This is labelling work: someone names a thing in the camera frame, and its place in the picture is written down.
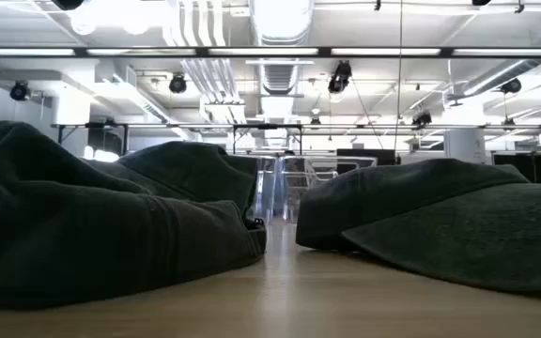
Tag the silver ceiling air duct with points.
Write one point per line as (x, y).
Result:
(280, 23)

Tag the black monitor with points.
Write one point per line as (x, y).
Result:
(364, 156)

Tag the black partition panel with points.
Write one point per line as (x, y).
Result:
(514, 165)

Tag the clear plastic bin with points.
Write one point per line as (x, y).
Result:
(257, 188)
(289, 188)

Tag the black ceiling spotlight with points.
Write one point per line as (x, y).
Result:
(19, 90)
(177, 83)
(511, 86)
(421, 118)
(340, 77)

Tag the white round column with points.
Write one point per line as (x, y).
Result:
(465, 145)

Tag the black background rig frame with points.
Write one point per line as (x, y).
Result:
(270, 126)

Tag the large dark green cap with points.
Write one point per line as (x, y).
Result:
(64, 235)

